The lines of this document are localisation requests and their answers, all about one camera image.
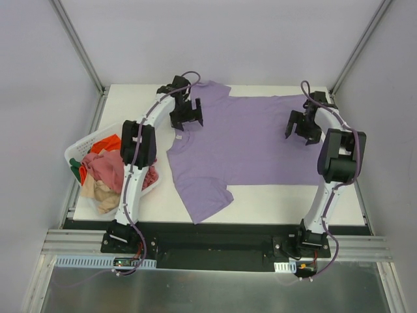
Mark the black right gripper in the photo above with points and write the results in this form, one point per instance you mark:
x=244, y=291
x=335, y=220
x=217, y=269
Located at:
x=301, y=124

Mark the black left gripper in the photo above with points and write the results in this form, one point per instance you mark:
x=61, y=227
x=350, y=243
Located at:
x=186, y=115

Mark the lavender purple t-shirt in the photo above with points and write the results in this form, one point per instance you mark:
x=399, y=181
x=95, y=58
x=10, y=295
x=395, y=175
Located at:
x=241, y=141

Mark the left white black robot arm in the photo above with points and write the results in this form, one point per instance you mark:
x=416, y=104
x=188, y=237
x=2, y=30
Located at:
x=138, y=152

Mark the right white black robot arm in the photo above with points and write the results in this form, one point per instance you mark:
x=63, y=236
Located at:
x=338, y=165

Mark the orange t-shirt in basket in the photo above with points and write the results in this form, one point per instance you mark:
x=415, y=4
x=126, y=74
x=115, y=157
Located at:
x=110, y=143

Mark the pink t-shirt in basket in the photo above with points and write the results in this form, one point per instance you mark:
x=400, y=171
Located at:
x=106, y=166

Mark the white plastic laundry basket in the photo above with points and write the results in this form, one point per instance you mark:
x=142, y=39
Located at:
x=86, y=208

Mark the green garment in basket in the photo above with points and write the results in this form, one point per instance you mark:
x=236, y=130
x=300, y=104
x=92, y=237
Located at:
x=74, y=166

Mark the right white slotted cable duct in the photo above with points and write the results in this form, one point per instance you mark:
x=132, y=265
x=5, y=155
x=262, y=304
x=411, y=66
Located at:
x=285, y=267

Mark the white slotted cable duct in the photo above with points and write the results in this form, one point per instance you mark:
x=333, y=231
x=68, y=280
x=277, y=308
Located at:
x=285, y=267
x=103, y=262

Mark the right aluminium frame post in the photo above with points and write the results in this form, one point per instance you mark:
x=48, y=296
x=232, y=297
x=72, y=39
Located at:
x=359, y=47

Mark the aluminium frame post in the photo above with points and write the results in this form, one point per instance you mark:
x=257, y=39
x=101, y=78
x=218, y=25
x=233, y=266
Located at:
x=77, y=44
x=359, y=47

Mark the left aluminium frame post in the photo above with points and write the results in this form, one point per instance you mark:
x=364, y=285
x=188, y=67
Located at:
x=77, y=44

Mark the aluminium extrusion rail left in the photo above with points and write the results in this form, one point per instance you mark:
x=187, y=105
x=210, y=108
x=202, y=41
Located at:
x=73, y=242

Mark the left white slotted cable duct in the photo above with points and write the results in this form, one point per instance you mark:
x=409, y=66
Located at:
x=103, y=262

